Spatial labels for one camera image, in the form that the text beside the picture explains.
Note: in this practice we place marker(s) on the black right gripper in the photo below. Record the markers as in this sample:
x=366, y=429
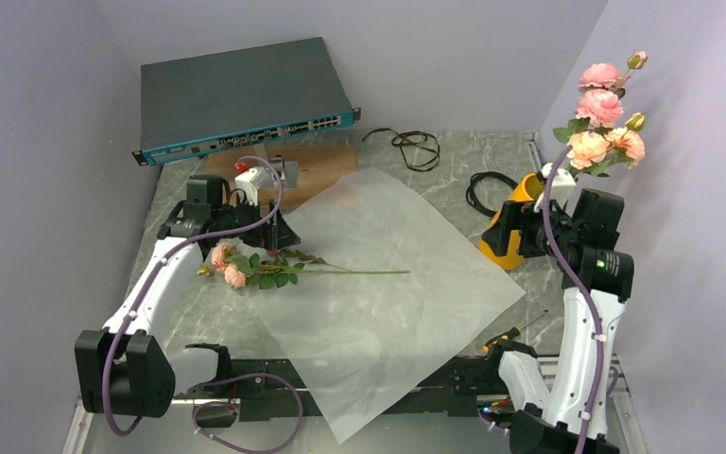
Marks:
x=516, y=215

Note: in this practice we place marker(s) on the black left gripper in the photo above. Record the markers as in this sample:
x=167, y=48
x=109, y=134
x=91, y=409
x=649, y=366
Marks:
x=281, y=235

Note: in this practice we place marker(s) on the white wrapping paper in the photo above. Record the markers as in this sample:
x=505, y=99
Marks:
x=405, y=291

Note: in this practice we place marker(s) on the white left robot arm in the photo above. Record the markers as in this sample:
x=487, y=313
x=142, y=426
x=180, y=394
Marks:
x=122, y=368

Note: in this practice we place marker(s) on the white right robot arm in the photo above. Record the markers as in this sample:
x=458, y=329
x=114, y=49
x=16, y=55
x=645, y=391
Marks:
x=568, y=416

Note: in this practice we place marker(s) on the yellow cylindrical vase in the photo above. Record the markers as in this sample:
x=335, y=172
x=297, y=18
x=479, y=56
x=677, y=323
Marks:
x=516, y=231

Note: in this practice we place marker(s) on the brown wooden board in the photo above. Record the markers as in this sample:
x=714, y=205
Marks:
x=319, y=167

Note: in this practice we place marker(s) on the yellow black screwdriver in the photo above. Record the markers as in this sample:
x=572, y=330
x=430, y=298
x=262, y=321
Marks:
x=512, y=333

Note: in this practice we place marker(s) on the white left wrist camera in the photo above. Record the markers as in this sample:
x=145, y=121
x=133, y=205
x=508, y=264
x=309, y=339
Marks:
x=250, y=180

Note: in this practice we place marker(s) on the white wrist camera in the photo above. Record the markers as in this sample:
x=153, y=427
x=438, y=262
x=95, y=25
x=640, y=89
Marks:
x=250, y=180
x=563, y=186

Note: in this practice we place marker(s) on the metal switch stand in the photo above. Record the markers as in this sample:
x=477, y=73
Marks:
x=285, y=171

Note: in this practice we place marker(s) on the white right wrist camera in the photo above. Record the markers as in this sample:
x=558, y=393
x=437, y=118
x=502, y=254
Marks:
x=563, y=186

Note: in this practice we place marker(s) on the grey network switch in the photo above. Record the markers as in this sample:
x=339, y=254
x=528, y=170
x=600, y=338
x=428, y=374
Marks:
x=196, y=106

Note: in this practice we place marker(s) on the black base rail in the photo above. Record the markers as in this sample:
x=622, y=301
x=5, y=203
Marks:
x=458, y=388

